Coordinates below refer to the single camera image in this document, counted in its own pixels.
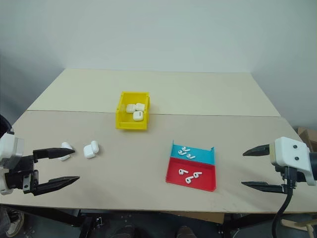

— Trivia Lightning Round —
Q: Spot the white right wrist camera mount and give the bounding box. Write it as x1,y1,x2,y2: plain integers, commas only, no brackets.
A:
271,136,317,186

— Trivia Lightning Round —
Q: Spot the light wooden frame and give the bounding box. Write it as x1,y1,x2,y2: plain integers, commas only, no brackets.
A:
281,217,317,235

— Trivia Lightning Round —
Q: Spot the white grey sneaker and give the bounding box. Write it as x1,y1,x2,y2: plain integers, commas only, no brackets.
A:
4,210,25,238

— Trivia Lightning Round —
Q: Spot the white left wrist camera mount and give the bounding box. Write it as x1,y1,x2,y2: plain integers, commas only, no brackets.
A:
0,132,25,195

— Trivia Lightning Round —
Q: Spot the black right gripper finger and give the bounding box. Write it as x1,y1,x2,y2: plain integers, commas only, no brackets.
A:
241,181,285,193
242,144,270,157

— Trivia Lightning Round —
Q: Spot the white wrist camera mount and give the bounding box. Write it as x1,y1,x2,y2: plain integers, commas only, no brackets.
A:
0,132,25,195
271,136,317,186

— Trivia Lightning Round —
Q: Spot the yellow plastic bin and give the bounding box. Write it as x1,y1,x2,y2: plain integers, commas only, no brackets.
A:
115,91,151,130

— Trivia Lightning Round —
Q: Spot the blue and red tray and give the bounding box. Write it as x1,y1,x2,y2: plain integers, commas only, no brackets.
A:
165,140,217,193

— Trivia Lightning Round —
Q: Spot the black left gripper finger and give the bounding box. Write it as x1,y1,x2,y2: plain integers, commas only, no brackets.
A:
32,176,80,196
33,147,76,163

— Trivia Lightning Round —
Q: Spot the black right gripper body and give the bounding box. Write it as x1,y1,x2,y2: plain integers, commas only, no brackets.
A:
269,142,310,193

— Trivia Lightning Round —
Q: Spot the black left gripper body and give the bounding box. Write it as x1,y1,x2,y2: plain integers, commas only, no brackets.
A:
4,155,39,196

